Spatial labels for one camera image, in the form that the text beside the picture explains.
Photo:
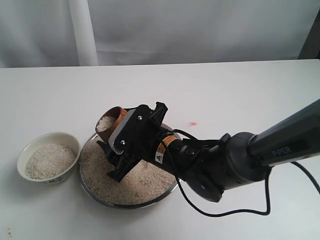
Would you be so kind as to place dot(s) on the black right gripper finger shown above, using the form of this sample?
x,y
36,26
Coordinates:
x,y
108,152

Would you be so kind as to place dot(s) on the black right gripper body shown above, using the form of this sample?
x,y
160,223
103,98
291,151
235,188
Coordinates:
x,y
149,146

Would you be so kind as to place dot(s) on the brown wooden cup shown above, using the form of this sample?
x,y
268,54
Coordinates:
x,y
109,121

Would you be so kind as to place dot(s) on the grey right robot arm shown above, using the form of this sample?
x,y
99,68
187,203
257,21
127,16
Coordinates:
x,y
209,167

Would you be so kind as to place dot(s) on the steel tray of rice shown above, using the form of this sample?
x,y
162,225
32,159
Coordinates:
x,y
143,186

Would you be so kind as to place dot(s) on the small cream ceramic bowl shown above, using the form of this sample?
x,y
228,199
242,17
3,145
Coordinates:
x,y
50,158

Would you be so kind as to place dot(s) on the white backdrop curtain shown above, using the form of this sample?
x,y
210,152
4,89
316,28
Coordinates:
x,y
64,33

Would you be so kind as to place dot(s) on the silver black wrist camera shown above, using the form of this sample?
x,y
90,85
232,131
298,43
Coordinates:
x,y
129,128

